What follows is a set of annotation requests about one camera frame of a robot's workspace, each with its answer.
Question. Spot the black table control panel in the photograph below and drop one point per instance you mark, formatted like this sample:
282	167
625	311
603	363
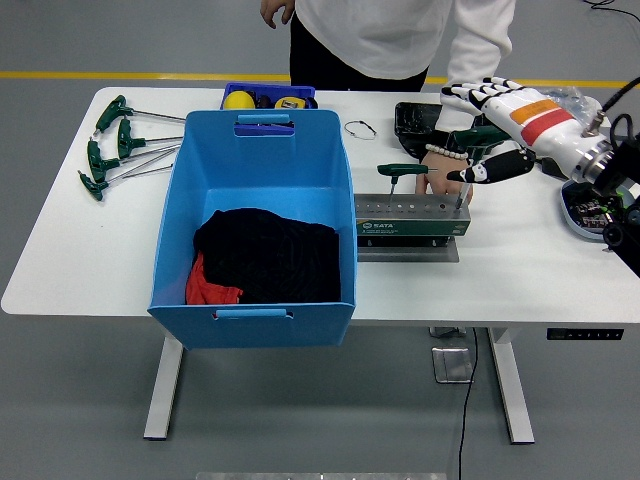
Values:
585	334

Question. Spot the red cloth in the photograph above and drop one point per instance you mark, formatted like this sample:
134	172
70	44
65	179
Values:
200	290

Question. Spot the dark blue plastic bin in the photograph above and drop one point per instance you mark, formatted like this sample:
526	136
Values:
270	89

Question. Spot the black plastic tray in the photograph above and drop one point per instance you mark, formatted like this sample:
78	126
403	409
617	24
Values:
412	122

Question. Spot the light blue bowl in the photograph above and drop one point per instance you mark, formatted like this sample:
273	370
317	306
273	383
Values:
567	215

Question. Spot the dark electronic modules pile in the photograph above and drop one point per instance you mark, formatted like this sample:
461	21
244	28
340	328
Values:
587	215

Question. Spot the dark brown round object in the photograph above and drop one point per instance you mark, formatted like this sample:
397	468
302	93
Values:
262	102

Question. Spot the clear bag of blue parts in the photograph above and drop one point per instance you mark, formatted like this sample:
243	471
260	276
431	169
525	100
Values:
575	97

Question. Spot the white table leg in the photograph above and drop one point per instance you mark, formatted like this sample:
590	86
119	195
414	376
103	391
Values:
162	400
515	400

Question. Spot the person's left hand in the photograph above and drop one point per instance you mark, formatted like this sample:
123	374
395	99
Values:
435	175

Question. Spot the yellow tape measure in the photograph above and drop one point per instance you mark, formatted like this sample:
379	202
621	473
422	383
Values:
290	104

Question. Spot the black cloth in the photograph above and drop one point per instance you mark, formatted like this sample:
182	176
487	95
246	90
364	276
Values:
270	255

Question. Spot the person's right hand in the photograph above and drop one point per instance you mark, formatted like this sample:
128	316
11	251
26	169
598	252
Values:
275	11

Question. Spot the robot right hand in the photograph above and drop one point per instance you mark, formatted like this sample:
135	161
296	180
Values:
540	120

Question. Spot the black power adapter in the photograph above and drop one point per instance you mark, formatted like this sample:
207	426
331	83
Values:
550	167

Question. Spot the big blue plastic box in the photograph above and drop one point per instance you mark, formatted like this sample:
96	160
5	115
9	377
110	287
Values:
260	165

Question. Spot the yellow ball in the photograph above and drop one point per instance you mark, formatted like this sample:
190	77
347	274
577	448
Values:
239	101

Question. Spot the metal floor plate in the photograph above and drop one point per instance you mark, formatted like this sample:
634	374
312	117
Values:
450	365

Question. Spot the person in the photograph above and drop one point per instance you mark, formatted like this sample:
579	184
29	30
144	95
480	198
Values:
375	35

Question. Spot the metal bracket under table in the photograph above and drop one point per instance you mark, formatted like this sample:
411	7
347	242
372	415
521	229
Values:
445	331

